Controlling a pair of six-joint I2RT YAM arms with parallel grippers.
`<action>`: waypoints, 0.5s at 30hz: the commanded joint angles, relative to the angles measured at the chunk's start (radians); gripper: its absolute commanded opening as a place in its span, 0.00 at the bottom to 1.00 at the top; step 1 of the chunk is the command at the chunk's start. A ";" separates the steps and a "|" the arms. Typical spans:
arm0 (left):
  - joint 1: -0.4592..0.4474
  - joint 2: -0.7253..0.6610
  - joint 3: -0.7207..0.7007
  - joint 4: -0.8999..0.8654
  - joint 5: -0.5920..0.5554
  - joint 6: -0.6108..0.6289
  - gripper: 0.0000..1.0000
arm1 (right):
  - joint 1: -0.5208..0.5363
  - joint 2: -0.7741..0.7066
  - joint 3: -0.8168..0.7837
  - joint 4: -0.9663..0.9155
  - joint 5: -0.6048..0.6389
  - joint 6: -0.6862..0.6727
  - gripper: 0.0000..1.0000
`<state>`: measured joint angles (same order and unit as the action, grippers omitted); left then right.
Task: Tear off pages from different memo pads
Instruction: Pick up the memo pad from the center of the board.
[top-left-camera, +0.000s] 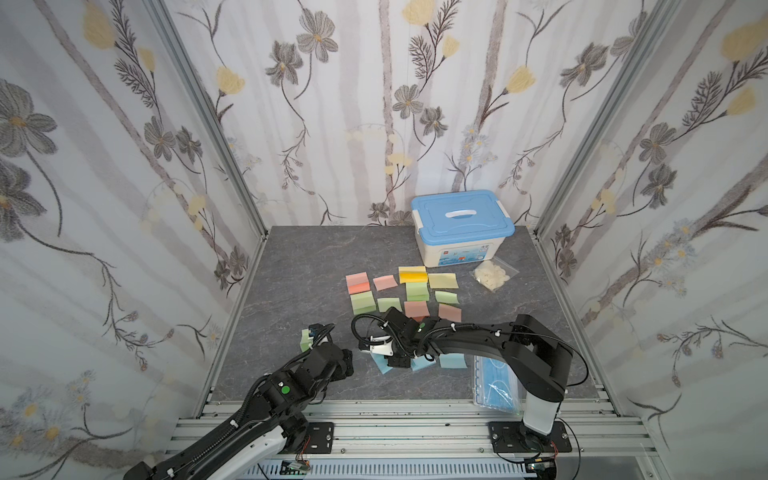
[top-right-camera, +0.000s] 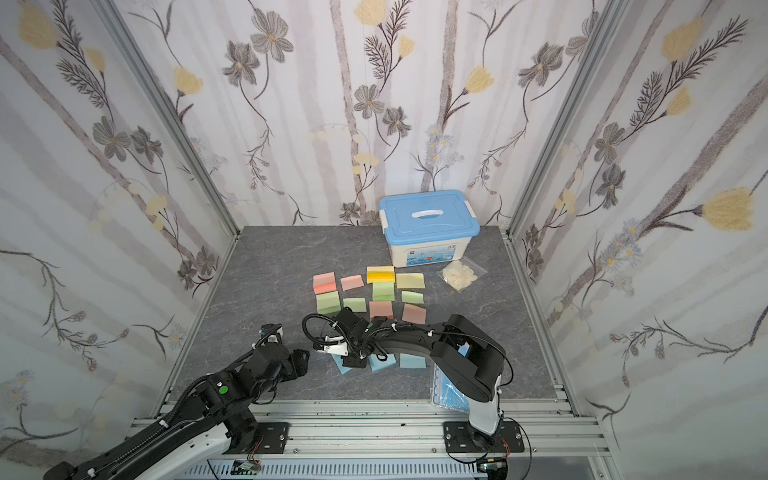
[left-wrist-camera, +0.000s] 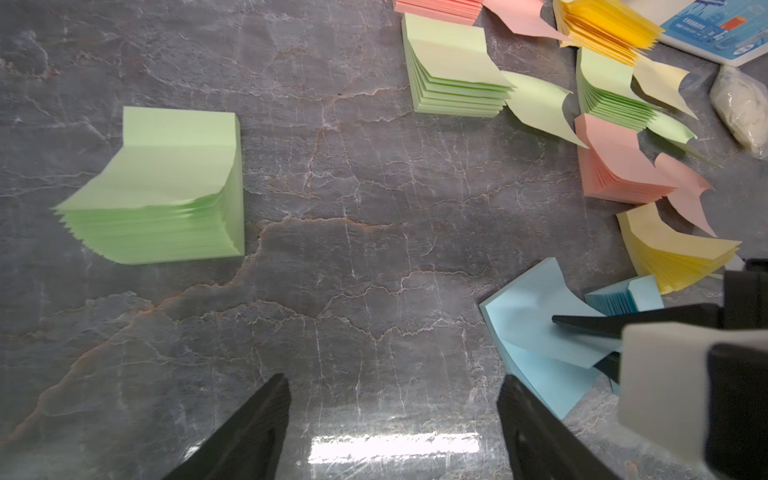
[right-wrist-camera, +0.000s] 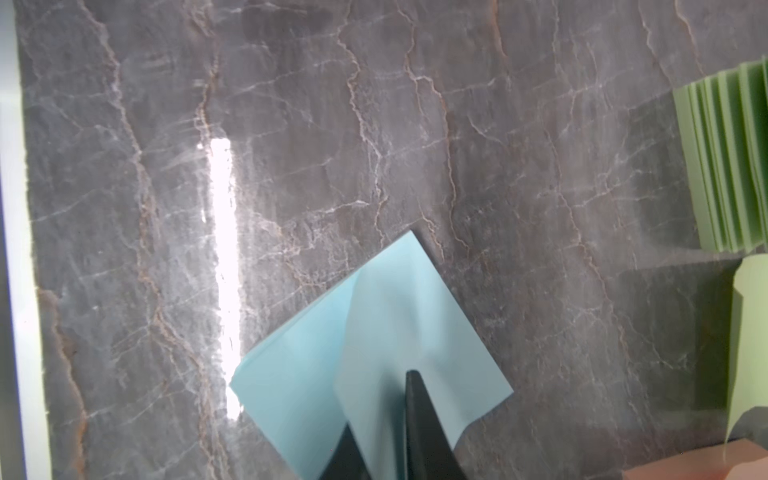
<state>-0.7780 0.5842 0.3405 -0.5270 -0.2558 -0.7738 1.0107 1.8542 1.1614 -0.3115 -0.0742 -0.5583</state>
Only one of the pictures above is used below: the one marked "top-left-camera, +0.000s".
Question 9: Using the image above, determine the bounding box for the pink memo pad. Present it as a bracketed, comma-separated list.
[345, 272, 370, 295]
[404, 301, 430, 321]

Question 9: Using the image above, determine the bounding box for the small green memo pad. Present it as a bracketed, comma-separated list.
[300, 329, 314, 352]

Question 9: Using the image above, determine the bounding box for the blue memo pad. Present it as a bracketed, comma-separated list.
[371, 353, 392, 375]
[411, 357, 435, 372]

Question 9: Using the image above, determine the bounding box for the torn pink memo page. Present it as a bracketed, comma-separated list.
[438, 304, 462, 322]

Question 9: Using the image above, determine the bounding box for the torn blue memo page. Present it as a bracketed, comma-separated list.
[439, 353, 467, 369]

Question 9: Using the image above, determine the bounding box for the torn green memo page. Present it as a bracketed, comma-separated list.
[434, 290, 459, 305]

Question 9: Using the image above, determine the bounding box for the torn yellow memo page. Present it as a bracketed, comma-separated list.
[428, 273, 458, 290]

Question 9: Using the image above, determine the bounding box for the yellow memo pad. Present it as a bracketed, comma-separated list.
[398, 266, 428, 284]

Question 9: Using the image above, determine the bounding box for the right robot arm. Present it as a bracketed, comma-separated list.
[379, 308, 577, 437]

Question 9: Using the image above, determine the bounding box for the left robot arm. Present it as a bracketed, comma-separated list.
[123, 342, 354, 479]

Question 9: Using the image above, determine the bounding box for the bag of blue face masks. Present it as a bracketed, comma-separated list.
[473, 357, 522, 415]

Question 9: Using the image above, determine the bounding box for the small circuit board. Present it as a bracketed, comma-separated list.
[279, 460, 311, 476]

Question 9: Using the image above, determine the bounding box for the white storage box blue lid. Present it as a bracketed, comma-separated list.
[411, 190, 515, 268]

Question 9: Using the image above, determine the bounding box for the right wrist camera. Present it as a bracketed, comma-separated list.
[359, 339, 393, 357]

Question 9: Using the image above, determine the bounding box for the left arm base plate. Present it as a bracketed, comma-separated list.
[285, 422, 335, 457]

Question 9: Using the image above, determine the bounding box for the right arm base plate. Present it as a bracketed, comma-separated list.
[487, 421, 573, 456]

